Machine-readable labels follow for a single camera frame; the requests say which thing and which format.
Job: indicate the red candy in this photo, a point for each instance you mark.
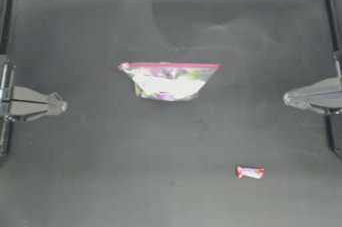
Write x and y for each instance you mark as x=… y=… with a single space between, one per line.
x=249 y=172

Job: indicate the clear bag with pink zip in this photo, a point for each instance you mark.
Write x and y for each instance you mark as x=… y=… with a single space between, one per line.
x=169 y=84

